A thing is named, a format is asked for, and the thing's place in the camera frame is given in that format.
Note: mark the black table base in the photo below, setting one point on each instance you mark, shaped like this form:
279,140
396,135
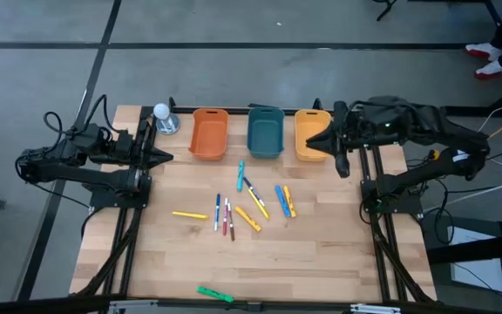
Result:
464,111

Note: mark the blue and white thin marker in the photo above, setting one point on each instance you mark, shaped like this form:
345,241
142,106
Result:
217,213

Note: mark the black rail clamp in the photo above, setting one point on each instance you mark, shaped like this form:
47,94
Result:
317,104
172,104

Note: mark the person's white red shoe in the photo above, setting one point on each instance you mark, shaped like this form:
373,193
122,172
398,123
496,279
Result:
484,51
490,70

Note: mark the thin yellow marker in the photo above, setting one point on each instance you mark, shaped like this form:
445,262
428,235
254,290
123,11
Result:
262,209
190,215

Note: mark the teal marker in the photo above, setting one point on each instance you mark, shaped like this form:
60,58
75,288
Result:
240,176

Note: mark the green marker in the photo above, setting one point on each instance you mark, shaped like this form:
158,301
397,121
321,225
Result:
215,294

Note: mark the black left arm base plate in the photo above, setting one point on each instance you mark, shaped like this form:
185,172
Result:
103,201

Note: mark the yellow plastic bin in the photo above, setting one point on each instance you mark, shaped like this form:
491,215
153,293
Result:
307,126

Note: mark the black metal stand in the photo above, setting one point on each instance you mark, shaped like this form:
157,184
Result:
473,250

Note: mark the black furniture leg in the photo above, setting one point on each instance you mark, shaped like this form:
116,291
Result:
384,12
493,13

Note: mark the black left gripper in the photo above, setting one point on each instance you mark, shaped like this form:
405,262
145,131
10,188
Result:
144,144

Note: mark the orange plastic bin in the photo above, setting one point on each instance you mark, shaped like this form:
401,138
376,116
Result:
209,135

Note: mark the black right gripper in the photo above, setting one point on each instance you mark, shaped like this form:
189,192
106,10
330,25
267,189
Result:
342,131

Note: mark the silver metal bracket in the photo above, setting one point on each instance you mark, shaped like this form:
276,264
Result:
375,309
133,305

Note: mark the black left frame rails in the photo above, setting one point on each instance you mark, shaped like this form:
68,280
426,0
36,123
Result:
131,250

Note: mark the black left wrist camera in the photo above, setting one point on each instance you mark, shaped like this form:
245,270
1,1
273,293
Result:
125,140

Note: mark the white globe on metal stand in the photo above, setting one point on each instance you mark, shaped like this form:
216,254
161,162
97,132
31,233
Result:
162,111

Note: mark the pink thin marker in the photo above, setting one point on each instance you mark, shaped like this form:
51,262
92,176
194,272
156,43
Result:
225,218

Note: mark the black right frame rails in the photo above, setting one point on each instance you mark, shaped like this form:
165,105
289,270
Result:
377,266

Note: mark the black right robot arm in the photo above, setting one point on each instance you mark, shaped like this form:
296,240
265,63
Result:
429,126

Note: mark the blue highlighter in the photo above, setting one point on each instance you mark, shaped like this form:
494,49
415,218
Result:
282,201

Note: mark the black frame rails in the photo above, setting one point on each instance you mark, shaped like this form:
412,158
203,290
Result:
131,250
377,266

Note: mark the black rear frame rail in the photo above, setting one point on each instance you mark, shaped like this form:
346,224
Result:
181,109

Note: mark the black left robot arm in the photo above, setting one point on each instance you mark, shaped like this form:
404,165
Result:
81,176

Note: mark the black front frame bar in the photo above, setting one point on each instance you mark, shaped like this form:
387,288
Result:
37,305

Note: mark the teal plastic bin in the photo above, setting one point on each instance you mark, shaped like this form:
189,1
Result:
266,133

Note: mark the white sheet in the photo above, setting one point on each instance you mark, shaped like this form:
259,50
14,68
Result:
477,275

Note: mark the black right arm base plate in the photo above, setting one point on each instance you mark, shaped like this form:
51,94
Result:
410,204

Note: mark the brown thin marker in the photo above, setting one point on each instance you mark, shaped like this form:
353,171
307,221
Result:
231,224

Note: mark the yellow Sharpie highlighter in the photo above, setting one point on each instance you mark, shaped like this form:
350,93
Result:
248,219

